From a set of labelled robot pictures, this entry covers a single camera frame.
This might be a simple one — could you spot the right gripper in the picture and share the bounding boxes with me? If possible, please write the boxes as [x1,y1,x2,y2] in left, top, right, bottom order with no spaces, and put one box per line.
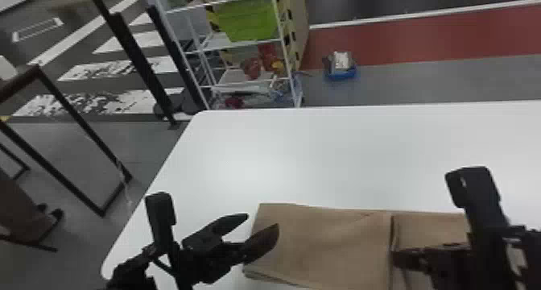
[390,230,518,290]

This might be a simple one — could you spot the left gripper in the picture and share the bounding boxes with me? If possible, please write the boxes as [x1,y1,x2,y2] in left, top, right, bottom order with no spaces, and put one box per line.
[174,213,280,287]

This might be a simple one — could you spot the beige towel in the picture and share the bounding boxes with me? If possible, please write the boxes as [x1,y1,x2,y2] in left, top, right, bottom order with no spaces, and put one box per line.
[242,202,529,290]

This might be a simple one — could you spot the red snack packet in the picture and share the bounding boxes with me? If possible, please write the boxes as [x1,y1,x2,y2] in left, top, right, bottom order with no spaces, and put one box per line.
[258,43,281,72]
[242,56,263,81]

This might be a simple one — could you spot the blue basket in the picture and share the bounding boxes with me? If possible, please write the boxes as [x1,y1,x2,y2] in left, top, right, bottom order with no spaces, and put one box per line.
[322,50,359,82]

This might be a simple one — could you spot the black side table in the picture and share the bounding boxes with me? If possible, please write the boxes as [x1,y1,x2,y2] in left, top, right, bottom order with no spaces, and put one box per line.
[0,64,134,218]

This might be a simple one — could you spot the green snack packet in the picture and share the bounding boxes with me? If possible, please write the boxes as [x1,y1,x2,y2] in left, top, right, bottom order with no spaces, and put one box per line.
[206,0,281,44]

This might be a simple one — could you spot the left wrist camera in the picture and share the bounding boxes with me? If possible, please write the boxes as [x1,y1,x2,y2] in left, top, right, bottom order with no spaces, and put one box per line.
[144,191,178,259]

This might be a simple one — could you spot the white wire rack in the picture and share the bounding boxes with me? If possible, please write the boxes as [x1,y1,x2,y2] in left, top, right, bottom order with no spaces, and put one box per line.
[140,0,311,111]

